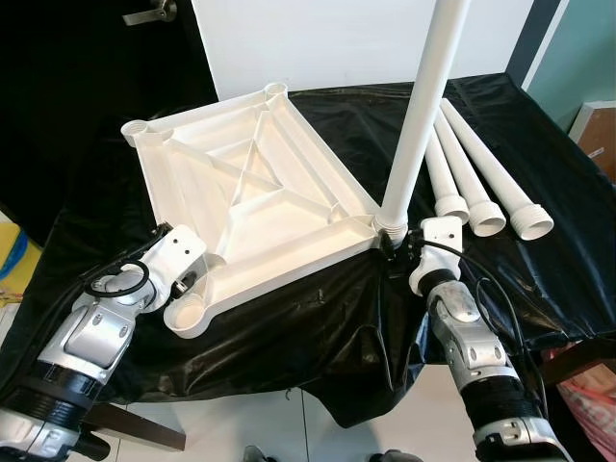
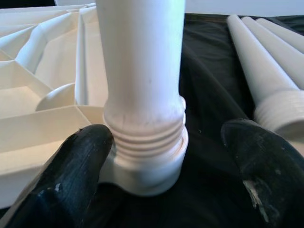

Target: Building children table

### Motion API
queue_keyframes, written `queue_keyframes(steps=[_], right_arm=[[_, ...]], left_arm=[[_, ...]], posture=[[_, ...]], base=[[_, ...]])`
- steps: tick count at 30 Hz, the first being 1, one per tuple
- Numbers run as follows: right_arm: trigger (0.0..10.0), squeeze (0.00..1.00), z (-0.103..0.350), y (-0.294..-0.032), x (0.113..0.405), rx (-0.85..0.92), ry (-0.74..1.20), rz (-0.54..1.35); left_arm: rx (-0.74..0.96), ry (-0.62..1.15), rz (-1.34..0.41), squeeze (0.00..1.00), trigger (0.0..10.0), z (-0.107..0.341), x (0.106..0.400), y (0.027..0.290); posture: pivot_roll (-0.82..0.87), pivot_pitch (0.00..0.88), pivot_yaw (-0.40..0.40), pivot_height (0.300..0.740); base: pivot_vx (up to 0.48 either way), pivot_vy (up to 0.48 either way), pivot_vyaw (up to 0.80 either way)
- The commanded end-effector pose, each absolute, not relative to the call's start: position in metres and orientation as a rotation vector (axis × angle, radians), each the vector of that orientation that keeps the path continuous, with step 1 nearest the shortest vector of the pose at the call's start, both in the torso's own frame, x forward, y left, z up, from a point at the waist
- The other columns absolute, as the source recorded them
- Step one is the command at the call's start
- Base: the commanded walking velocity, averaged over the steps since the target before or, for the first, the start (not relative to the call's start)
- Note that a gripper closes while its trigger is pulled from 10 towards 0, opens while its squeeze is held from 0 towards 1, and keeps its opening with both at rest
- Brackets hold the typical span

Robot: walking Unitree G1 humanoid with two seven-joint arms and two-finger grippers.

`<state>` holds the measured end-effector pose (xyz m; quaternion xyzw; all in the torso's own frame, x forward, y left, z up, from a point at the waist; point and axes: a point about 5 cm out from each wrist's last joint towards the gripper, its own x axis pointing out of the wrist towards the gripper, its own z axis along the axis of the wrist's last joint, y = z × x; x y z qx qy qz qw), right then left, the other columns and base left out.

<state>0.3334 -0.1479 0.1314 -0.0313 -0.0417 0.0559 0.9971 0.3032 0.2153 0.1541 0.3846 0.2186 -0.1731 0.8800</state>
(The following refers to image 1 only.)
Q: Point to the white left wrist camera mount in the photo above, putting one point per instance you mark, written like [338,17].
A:
[173,255]

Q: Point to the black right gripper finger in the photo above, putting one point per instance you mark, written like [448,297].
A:
[389,243]

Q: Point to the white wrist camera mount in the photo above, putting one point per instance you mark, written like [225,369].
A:
[438,245]
[173,255]

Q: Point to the white panel with cardboard face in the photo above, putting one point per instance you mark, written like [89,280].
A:
[597,140]

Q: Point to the grey left robot foot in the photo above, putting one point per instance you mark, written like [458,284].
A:
[255,454]

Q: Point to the black door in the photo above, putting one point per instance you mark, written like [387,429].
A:
[77,96]

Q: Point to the white plastic table leg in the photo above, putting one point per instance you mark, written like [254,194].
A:
[491,159]
[467,173]
[423,115]
[443,178]

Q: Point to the black plastic table cover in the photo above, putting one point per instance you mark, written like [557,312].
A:
[289,337]

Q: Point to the yellow and blue package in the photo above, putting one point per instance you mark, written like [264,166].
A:
[14,260]

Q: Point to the grey robot foot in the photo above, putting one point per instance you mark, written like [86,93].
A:
[390,456]
[255,454]

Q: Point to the grey right robot foot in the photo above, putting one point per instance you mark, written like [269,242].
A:
[390,456]

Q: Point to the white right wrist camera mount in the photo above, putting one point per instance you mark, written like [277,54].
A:
[438,245]

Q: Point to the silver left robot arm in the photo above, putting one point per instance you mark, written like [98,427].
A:
[87,337]

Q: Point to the white plastic children table top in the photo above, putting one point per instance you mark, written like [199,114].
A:
[289,241]

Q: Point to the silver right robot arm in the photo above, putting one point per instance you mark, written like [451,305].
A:
[472,346]

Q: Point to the pink plastic bag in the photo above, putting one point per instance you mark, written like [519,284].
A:
[589,423]

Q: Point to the brown wooden table leg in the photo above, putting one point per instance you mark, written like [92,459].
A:
[140,428]
[573,358]

